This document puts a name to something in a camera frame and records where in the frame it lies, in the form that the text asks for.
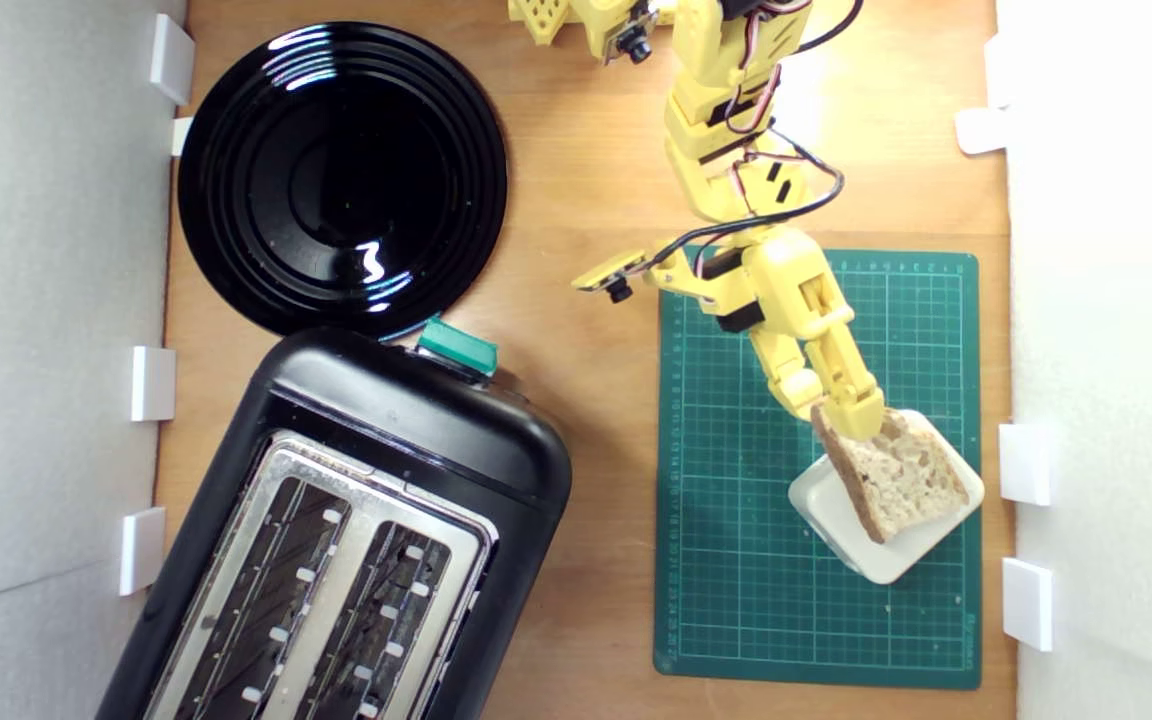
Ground brown bread slice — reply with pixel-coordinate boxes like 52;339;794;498
810;400;971;545

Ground black two-slot toaster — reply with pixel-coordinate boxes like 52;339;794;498
96;326;574;720

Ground green cutting mat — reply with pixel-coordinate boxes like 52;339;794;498
653;244;983;691

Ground white square block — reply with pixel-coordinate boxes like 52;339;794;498
788;408;986;586

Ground black round plate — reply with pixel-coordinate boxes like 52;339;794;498
177;21;509;341

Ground red white servo wires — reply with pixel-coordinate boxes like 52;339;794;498
724;60;789;213

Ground flat yellow gripper camera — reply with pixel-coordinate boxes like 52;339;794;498
572;248;652;305

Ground small black-lens camera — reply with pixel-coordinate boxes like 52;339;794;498
602;5;658;67

